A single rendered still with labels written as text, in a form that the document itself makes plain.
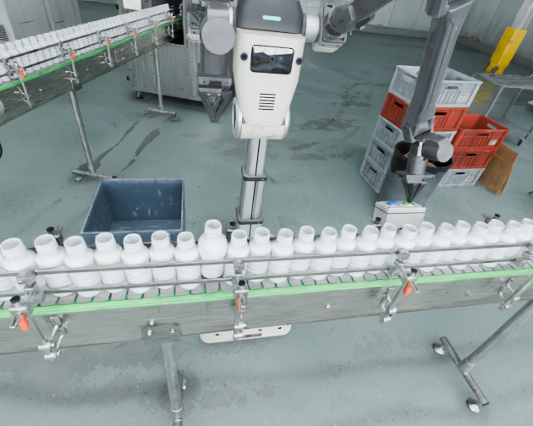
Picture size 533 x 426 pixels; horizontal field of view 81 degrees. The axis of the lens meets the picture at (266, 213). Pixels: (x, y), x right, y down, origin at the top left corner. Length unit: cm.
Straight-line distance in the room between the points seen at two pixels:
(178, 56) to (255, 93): 329
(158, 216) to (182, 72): 320
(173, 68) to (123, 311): 387
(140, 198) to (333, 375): 135
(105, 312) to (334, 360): 138
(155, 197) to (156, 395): 97
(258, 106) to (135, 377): 142
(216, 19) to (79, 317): 73
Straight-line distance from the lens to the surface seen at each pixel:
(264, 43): 115
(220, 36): 62
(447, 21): 88
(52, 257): 83
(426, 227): 101
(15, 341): 105
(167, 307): 87
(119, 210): 146
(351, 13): 111
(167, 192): 137
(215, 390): 181
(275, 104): 122
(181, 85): 452
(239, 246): 76
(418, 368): 216
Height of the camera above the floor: 169
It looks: 39 degrees down
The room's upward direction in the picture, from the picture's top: 9 degrees clockwise
